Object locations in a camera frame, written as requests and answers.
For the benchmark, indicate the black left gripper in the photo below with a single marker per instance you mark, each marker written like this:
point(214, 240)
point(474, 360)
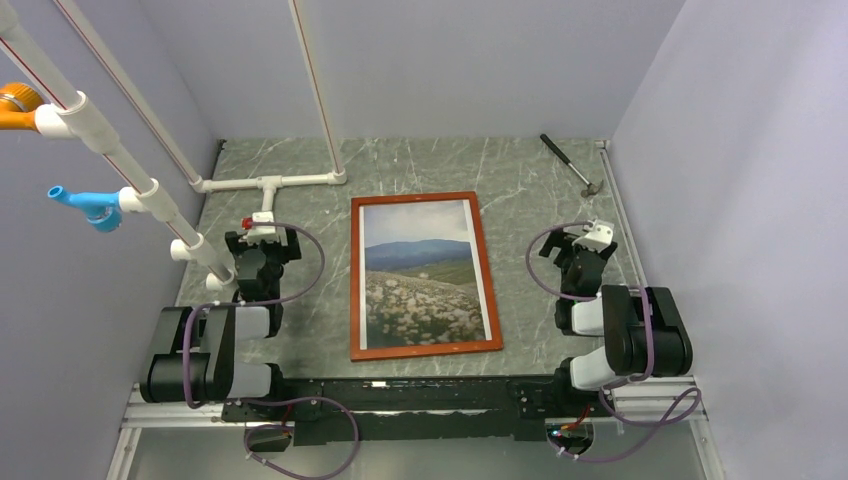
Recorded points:
point(287, 252)

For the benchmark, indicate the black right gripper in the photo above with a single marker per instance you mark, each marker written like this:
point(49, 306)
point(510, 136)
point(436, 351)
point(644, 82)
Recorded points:
point(563, 241)

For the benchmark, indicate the wooden picture frame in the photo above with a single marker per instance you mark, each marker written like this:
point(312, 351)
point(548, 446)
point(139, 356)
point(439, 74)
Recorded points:
point(490, 278)

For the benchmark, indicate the landscape photo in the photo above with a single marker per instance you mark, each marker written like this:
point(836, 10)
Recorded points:
point(424, 272)

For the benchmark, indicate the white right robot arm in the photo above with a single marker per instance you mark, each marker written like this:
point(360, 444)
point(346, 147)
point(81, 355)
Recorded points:
point(641, 327)

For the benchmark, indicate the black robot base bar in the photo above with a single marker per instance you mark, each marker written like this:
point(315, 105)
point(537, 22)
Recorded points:
point(324, 410)

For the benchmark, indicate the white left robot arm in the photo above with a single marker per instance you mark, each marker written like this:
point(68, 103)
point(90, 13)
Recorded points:
point(205, 353)

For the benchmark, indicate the blue faucet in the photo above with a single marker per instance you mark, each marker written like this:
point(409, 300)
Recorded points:
point(101, 210)

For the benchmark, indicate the white pvc pipe stand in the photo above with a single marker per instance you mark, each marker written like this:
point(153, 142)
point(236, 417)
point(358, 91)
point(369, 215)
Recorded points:
point(69, 113)

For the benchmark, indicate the orange faucet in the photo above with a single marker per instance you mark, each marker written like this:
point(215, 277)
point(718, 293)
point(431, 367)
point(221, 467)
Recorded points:
point(19, 103)

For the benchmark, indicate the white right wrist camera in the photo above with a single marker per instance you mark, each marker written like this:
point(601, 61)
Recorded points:
point(597, 236)

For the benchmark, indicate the black handled hammer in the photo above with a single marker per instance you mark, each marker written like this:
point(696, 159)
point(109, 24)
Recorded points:
point(590, 189)

